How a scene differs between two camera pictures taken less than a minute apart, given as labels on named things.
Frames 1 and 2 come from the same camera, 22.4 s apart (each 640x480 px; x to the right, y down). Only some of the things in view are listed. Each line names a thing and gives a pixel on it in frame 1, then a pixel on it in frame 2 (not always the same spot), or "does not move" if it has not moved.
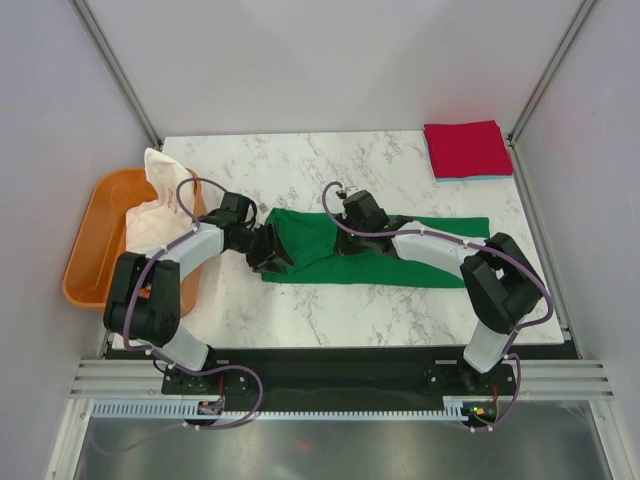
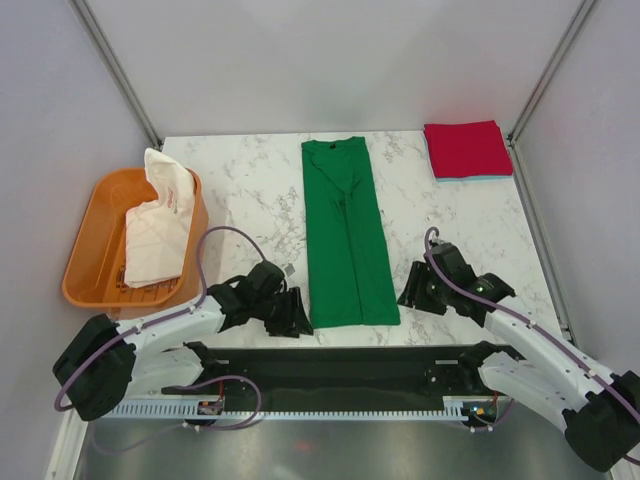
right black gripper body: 348,243 to 430,295
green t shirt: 312,237 to 350,283
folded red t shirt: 468,149 does not move
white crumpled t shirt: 162,220 does not move
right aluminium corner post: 538,89 does not move
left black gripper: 270,249 to 293,320
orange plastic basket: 102,236 does not move
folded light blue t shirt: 464,179 does not move
